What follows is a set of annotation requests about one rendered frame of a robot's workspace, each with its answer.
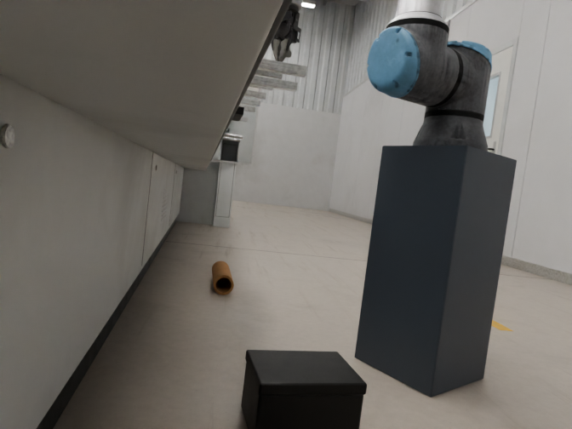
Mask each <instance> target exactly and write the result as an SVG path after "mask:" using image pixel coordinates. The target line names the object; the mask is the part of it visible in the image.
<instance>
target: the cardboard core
mask: <svg viewBox="0 0 572 429"><path fill-rule="evenodd" d="M212 275H213V284H214V290H215V292H216V293H217V294H219V295H227V294H229V293H230V292H231V291H232V289H233V286H234V284H233V280H232V275H231V272H230V269H229V266H228V265H227V264H226V263H225V262H224V261H217V262H215V263H214V264H213V266H212Z"/></svg>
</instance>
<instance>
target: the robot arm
mask: <svg viewBox="0 0 572 429"><path fill-rule="evenodd" d="M302 1H303V0H292V2H291V4H290V5H289V8H288V10H287V12H286V14H285V16H284V17H283V20H282V22H281V24H280V26H279V27H278V29H277V32H276V34H275V36H274V38H273V39H272V42H271V45H272V51H273V54H274V57H275V60H276V61H281V62H283V61H284V59H285V57H287V58H290V57H291V55H292V53H291V51H290V49H289V47H290V44H291V43H299V42H300V35H299V39H298V38H297V37H298V32H299V33H300V32H301V29H300V28H299V27H298V23H299V18H300V13H298V12H299V10H300V9H301V7H302ZM444 1H445V0H398V5H397V12H396V18H395V19H393V20H392V21H391V22H390V23H388V24H387V26H386V29H385V30H384V31H383V32H381V33H380V35H379V38H376V39H375V40H374V42H373V44H372V46H371V48H370V51H369V56H368V61H367V64H368V65H369V66H368V67H367V72H368V76H369V81H370V82H371V84H372V85H373V86H374V88H375V89H377V90H378V91H380V92H381V93H384V94H386V95H388V96H390V97H392V98H398V99H401V100H406V101H409V102H412V103H415V104H418V105H422V106H425V107H426V110H425V116H424V122H423V124H422V126H421V128H420V130H419V132H418V134H417V135H416V137H415V140H414V142H413V146H471V147H475V148H477V149H481V150H484V151H488V144H487V140H486V137H485V133H484V129H483V120H484V114H485V108H486V103H487V97H488V91H489V80H490V74H491V72H492V54H491V52H490V50H489V49H488V48H485V46H484V45H482V44H480V43H475V42H471V41H462V42H457V41H449V42H448V38H449V26H448V24H447V23H446V22H445V21H444V20H443V7H444ZM278 39H279V41H278Z"/></svg>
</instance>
